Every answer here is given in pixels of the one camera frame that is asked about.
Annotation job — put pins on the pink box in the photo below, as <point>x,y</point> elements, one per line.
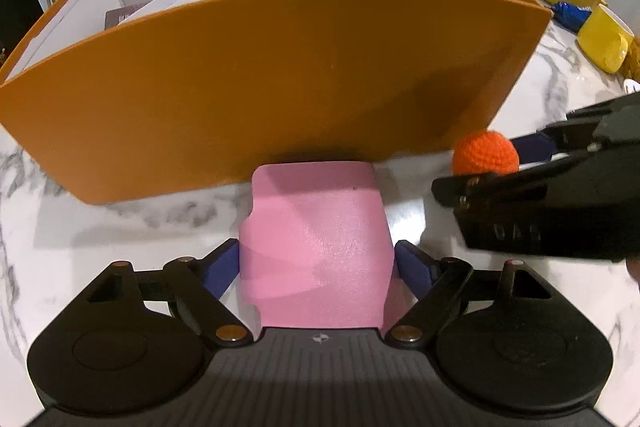
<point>315,247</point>

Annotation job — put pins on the orange cardboard box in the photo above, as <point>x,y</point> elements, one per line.
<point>275,92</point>

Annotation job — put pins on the orange crochet ball toy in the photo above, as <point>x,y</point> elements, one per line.
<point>482,154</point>

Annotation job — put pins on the yellow mug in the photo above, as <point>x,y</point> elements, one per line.
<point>605,39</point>

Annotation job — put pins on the blue snack packet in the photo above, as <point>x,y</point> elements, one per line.
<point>572,16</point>

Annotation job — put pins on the pile of fries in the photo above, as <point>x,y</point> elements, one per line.
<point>632,59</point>

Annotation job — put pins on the dark flat booklet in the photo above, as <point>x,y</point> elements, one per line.
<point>120,17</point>

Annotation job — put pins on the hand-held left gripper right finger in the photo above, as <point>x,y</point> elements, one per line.
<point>412,264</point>

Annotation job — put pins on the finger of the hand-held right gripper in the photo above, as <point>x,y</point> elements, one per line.
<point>537,146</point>
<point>480,188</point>

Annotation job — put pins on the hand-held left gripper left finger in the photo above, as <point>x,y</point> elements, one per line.
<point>220,264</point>

